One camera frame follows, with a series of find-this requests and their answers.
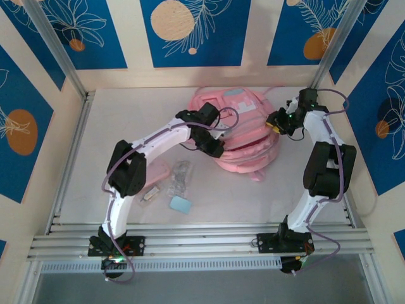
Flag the pink student backpack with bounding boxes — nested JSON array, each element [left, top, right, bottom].
[[184, 85, 285, 182]]

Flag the clear bag of rulers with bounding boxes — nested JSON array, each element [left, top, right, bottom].
[[166, 160, 194, 199]]

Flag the pink pencil case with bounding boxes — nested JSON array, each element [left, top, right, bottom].
[[144, 159, 171, 186]]

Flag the light blue eraser card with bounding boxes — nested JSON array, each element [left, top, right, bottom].
[[168, 195, 193, 215]]

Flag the left gripper thin black cable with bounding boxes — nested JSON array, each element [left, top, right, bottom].
[[182, 141, 207, 152]]

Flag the gripper thin black cable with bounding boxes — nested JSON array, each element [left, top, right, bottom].
[[290, 125, 306, 143], [182, 141, 207, 152]]

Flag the right gripper thin black cable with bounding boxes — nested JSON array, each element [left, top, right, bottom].
[[290, 125, 306, 143]]

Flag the aluminium frame post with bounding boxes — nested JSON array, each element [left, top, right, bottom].
[[309, 0, 371, 98], [23, 0, 91, 101]]

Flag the aluminium front rail beam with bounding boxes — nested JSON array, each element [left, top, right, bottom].
[[27, 215, 376, 263]]

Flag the aluminium side rail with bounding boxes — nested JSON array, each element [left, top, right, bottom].
[[308, 88, 358, 229], [46, 91, 97, 235]]

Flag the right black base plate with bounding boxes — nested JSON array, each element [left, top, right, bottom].
[[256, 232, 314, 254]]

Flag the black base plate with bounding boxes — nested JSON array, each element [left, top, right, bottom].
[[87, 234, 147, 257], [256, 232, 314, 254]]

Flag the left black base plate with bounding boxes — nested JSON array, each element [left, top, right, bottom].
[[87, 234, 147, 257]]

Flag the grey slotted cable duct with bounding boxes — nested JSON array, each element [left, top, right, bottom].
[[39, 256, 284, 276]]

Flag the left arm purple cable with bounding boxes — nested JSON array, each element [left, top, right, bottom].
[[101, 106, 240, 283]]

